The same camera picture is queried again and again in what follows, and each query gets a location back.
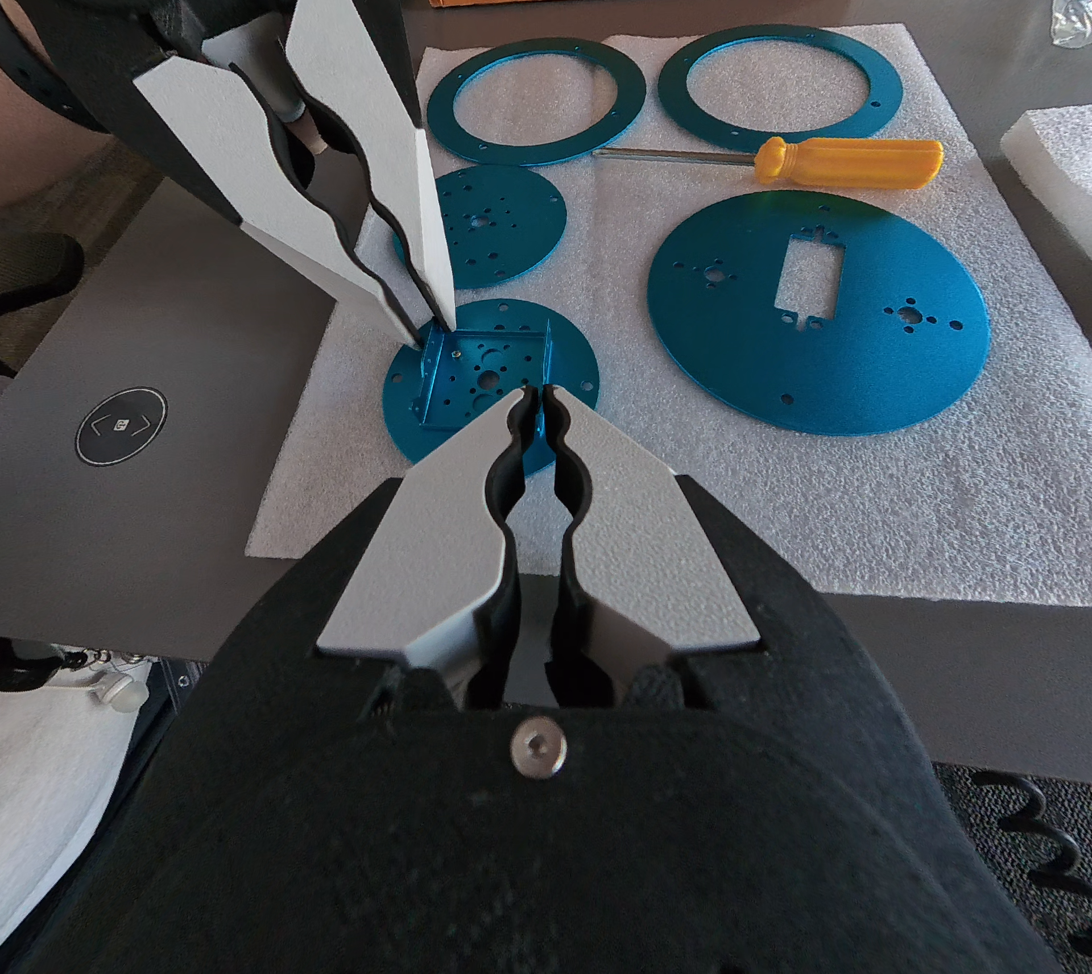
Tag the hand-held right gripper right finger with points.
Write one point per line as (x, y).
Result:
(657, 565)

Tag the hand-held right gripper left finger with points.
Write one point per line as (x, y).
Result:
(418, 565)

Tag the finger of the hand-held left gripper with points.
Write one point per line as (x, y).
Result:
(367, 104)
(239, 138)

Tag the blue round plate with bracket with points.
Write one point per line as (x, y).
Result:
(409, 411)

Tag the grey desk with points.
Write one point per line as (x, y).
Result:
(171, 565)

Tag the black round desk control button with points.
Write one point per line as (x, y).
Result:
(121, 426)

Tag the white foam sheet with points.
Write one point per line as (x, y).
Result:
(768, 522)

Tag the small blue round disc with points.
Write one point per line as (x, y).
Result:
(529, 223)

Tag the large blue disc rectangular cutout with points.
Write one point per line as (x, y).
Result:
(725, 360)

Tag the black office chair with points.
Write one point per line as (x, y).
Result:
(34, 266)

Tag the white foam block round hole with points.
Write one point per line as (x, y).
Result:
(1058, 172)

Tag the crumpled clear plastic bag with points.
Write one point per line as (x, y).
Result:
(1075, 2)

